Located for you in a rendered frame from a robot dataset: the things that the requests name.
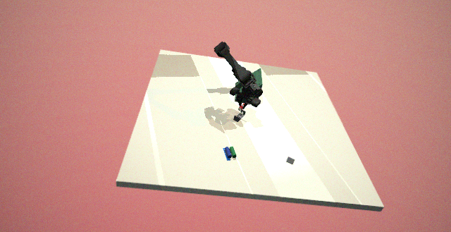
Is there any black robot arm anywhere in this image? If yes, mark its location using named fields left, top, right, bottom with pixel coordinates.
left=214, top=42, right=263, bottom=97

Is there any red and silver battery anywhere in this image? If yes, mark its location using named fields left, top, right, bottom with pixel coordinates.
left=238, top=103, right=245, bottom=111

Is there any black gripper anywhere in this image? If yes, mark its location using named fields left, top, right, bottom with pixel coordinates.
left=230, top=86, right=261, bottom=109

